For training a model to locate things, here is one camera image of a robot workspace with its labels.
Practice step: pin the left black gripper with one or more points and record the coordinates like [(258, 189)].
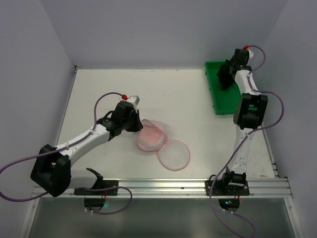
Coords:
[(135, 121)]

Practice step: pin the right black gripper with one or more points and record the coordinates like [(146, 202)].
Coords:
[(225, 76)]

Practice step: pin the black bra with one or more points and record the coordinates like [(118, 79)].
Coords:
[(226, 75)]

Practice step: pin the pink bra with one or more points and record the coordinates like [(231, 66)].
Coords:
[(151, 137)]

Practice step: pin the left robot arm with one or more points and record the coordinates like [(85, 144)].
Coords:
[(53, 171)]

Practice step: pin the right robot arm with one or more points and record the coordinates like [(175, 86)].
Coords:
[(249, 115)]

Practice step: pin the green plastic tray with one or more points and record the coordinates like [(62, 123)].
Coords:
[(224, 102)]

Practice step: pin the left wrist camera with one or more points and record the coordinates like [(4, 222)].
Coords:
[(134, 100)]

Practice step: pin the aluminium mounting rail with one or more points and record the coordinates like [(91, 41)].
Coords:
[(197, 188)]

